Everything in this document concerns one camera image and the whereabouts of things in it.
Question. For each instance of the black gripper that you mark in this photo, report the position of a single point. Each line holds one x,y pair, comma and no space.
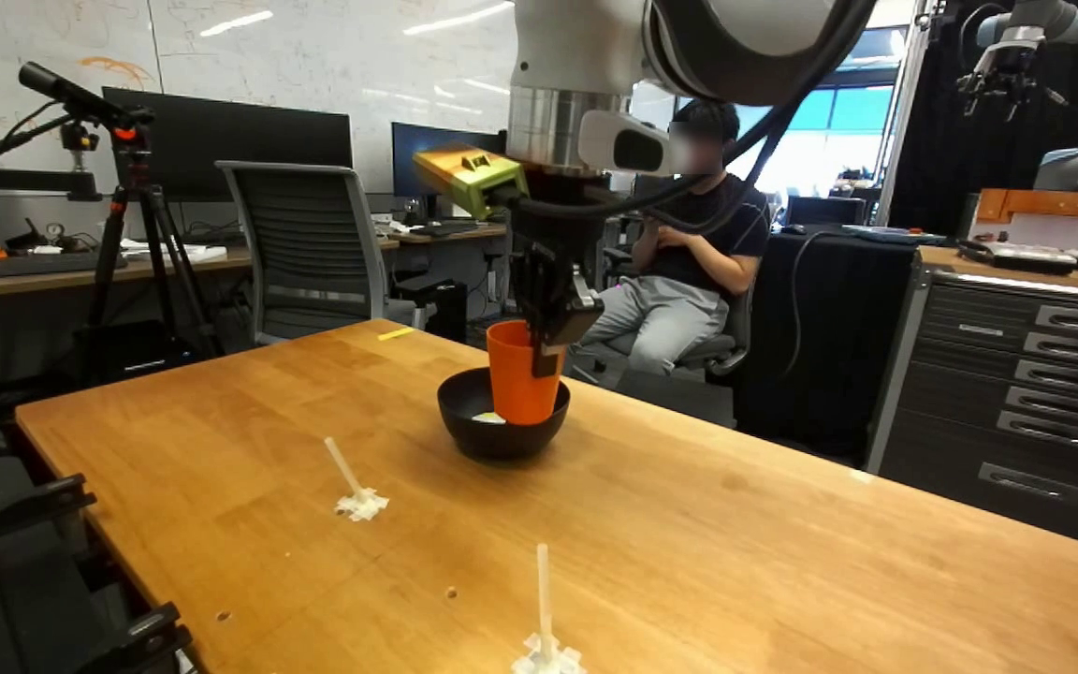
564,214

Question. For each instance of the orange plastic cup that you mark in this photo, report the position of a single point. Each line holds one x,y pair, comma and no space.
522,371

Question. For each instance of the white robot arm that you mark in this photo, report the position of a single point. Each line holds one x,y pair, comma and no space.
591,160

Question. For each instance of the black bowl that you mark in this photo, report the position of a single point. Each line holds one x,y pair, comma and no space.
466,395

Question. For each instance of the seated person in black shirt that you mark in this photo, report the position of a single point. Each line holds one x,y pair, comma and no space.
694,255

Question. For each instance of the black computer monitor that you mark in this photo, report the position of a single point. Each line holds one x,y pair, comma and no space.
406,179

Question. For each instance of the grey mesh office chair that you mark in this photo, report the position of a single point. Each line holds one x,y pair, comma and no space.
317,255

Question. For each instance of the black cloth covered box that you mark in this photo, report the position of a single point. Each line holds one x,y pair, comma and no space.
826,320

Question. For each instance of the large black monitor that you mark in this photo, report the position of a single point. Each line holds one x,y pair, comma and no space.
191,135

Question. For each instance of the grey drawer cabinet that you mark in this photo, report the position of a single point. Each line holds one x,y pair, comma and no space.
982,395

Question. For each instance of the orange white tray on cabinet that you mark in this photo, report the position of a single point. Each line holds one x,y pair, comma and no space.
1025,228

